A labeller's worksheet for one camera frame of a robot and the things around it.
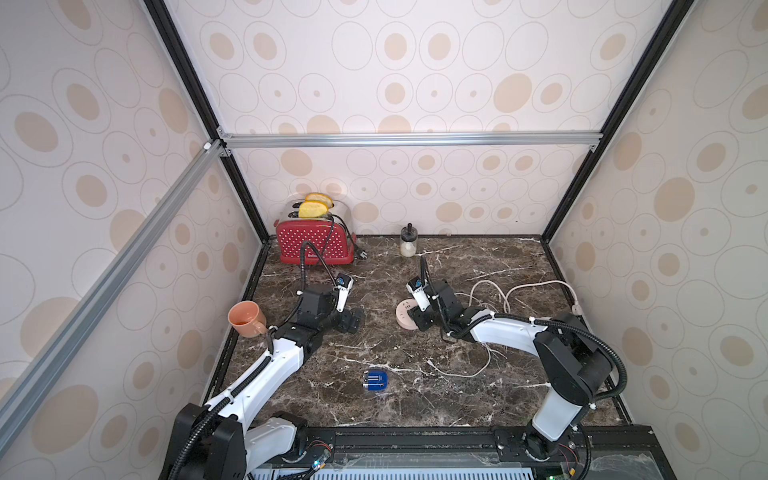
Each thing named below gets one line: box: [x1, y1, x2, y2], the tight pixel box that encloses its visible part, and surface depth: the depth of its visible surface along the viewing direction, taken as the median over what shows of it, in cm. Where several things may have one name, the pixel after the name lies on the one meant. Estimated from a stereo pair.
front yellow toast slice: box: [298, 200, 328, 218], surface depth 105 cm
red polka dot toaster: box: [274, 202, 357, 265], surface depth 105 cm
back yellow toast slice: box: [304, 192, 334, 210], surface depth 108 cm
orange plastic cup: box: [228, 300, 267, 338], surface depth 91 cm
